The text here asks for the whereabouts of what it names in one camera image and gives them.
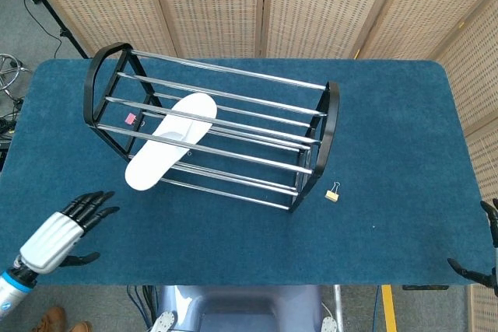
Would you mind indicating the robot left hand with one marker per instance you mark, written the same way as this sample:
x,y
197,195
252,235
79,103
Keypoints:
x,y
50,238

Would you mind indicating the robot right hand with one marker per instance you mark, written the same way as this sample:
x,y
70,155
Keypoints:
x,y
476,275

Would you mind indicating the white slipper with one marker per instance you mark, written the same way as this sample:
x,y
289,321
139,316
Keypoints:
x,y
155,161

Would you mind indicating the black and chrome shoe rack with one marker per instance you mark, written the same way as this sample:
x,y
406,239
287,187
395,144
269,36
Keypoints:
x,y
88,91

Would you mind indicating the yellow floor tape strip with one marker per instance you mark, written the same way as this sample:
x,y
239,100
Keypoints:
x,y
389,308

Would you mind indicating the pink tag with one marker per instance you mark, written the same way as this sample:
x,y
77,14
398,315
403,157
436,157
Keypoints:
x,y
129,118

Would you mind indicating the yellow binder clip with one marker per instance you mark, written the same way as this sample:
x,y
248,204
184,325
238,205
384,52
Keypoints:
x,y
331,196

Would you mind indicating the blue carpet table cover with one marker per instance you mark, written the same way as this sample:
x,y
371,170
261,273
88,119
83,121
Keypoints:
x,y
389,133

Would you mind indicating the chrome chair base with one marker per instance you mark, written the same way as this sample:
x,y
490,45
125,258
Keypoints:
x,y
8,63

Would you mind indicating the blue-grey robot torso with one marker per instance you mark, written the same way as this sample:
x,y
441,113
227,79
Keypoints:
x,y
241,308

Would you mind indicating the black stand leg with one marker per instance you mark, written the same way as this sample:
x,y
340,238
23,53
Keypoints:
x,y
54,17

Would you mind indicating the woven wooden folding screen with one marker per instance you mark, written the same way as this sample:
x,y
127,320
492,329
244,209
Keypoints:
x,y
214,5

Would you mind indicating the black table bracket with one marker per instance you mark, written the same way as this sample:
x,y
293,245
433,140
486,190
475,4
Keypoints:
x,y
426,287

